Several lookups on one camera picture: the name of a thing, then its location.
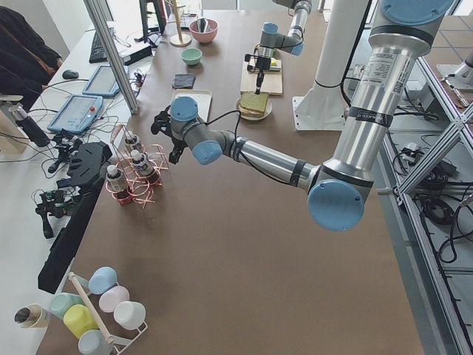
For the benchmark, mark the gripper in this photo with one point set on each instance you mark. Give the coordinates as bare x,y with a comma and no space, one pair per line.
261,63
177,142

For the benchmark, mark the sandwich bread slice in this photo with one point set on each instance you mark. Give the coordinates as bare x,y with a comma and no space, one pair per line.
250,100

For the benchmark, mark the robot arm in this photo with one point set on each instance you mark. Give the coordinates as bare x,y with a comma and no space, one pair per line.
337,189
271,39

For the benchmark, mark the cream rabbit tray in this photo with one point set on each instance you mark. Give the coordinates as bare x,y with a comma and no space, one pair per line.
203,98

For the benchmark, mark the white round plate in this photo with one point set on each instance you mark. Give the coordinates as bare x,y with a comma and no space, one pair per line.
252,114

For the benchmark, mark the right tea bottle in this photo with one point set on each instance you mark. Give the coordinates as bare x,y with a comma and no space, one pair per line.
144,168

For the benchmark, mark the grey folded cloth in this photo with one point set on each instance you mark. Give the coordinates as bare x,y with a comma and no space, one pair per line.
183,81

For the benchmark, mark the pink bowl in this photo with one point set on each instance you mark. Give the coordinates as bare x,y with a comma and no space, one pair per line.
207,37

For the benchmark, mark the blue teach pendant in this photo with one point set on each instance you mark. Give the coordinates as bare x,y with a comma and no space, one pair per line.
102,83
77,114

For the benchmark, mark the green bowl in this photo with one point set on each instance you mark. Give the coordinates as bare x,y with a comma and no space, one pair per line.
191,56

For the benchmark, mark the front tea bottle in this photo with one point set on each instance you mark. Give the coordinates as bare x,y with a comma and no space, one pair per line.
117,184

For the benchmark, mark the metal ice scoop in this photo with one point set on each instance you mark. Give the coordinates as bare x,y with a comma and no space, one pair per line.
202,25

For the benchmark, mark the wooden stand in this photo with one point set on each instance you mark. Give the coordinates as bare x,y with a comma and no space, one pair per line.
180,39

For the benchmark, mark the black keyboard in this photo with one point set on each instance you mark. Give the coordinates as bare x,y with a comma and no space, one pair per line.
97,51

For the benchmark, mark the computer mouse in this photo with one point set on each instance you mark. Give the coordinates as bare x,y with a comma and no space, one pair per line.
70,74

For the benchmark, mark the seated person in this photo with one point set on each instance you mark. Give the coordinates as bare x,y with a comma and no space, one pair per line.
27,63

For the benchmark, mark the blue cup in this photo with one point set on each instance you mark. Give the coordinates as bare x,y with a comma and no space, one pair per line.
103,279

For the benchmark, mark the pink cup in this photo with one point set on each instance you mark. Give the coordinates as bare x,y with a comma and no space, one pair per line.
111,298

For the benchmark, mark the white cup rack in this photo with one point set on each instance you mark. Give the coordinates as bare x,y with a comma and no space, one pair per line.
113,333

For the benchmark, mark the white cup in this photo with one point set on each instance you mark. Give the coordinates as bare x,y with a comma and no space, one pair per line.
129,314

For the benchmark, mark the mint green cup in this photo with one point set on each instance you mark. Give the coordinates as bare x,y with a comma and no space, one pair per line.
62,302

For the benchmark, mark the yellow cup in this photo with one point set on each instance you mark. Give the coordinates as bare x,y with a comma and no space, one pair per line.
79,320

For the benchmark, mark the grey-blue cup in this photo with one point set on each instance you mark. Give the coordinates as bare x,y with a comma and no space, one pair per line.
93,343

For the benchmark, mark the paper cup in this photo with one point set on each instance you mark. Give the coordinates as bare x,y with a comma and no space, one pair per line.
32,316

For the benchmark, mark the copper wire bottle rack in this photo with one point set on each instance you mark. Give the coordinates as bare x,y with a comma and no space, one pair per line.
141,192

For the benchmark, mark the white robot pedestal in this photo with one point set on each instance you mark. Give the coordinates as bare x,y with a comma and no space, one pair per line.
322,107

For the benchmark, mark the aluminium frame post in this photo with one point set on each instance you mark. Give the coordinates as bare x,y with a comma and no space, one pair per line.
98,18

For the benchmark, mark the black bracket device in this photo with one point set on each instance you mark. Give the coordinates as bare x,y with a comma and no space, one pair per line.
87,169

